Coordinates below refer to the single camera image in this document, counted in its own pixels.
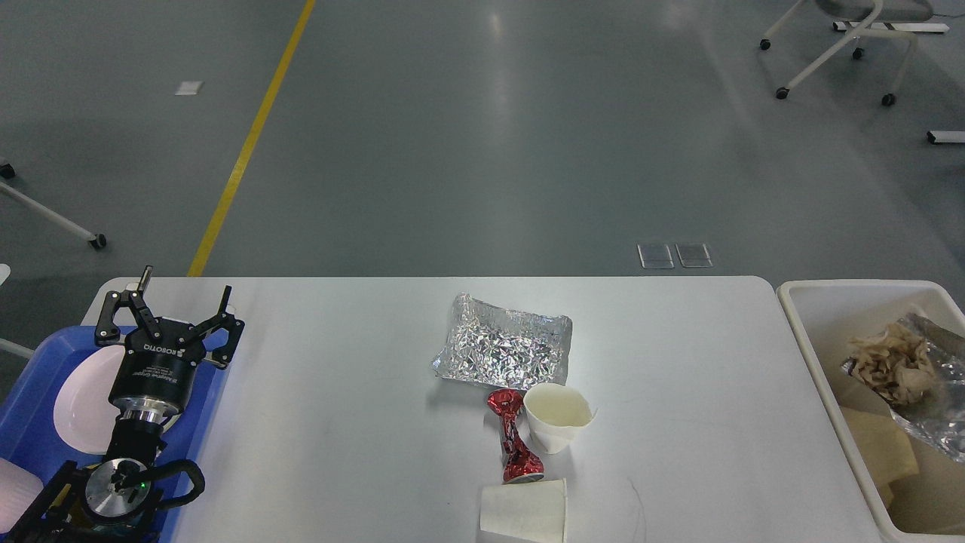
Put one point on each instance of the white bar on floor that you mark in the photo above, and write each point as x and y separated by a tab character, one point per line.
946	137

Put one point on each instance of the crumpled white paper cup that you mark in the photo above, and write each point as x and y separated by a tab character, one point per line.
556	415

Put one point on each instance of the white chair base left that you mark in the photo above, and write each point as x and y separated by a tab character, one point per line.
96	241

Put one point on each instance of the beige plastic bin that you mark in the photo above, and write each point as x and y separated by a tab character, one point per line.
825	315

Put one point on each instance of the red foil wrapper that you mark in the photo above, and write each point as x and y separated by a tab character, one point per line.
521	465

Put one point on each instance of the white paper cup lying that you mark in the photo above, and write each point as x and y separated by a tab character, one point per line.
524	512

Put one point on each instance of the pink plate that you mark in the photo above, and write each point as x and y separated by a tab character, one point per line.
83	414

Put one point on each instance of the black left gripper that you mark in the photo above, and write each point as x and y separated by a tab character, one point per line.
157	369

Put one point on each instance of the white office chair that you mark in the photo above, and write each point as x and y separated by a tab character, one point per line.
868	19

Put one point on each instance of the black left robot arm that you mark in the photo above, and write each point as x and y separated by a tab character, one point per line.
118	498

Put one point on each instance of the foil with tissue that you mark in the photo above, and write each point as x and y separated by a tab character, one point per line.
917	368

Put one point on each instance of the crumpled aluminium foil sheet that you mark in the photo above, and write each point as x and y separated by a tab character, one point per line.
489	345

